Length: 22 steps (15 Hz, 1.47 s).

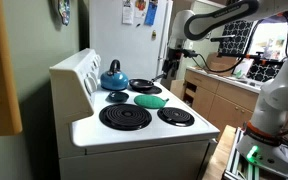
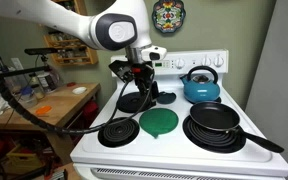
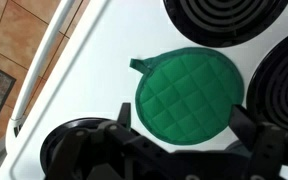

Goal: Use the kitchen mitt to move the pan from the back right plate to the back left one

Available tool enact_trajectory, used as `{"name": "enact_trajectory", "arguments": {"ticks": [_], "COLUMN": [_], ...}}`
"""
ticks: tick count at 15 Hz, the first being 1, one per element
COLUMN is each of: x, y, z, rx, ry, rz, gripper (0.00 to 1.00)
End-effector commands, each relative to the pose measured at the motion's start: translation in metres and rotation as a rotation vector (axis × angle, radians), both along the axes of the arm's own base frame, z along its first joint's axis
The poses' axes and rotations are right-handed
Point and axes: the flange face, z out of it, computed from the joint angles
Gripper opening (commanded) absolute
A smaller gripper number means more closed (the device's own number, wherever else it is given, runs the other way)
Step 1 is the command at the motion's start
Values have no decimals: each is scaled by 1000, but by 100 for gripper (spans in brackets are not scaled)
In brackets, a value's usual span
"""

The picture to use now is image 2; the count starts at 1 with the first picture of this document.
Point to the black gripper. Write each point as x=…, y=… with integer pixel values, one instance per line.
x=144, y=76

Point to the black frying pan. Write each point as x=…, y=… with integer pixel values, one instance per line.
x=214, y=116

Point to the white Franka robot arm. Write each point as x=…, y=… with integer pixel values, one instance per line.
x=67, y=20

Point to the dark teal spoon rest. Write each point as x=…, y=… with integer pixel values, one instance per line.
x=167, y=97

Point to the large black coil burner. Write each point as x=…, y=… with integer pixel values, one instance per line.
x=210, y=138
x=127, y=101

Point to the white stove knob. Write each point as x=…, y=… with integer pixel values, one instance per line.
x=180, y=63
x=206, y=61
x=218, y=60

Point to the small black coil burner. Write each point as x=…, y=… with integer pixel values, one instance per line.
x=218, y=99
x=118, y=132

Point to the red bag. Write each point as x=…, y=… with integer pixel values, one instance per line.
x=90, y=111

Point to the white electric stove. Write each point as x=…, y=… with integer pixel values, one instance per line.
x=170, y=150

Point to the wooden spice rack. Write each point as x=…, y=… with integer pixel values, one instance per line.
x=92, y=57

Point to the small white dish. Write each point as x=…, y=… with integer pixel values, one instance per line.
x=79, y=90

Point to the wooden table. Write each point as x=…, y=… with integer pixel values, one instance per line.
x=60, y=103

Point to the labelled tin can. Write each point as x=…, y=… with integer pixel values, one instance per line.
x=46, y=82

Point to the orange lid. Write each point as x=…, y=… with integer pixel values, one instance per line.
x=43, y=110

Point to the clear jar with blue lid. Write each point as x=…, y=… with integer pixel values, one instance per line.
x=28, y=97

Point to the yellow plastic crate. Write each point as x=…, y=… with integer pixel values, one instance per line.
x=24, y=160

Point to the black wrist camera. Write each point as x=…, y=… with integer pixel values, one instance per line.
x=120, y=70

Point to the colourful decorative wall plate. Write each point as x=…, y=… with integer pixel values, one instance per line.
x=168, y=16

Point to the black stereo camera bar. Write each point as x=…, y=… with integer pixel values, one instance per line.
x=40, y=51

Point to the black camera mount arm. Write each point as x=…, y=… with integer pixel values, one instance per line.
x=24, y=70

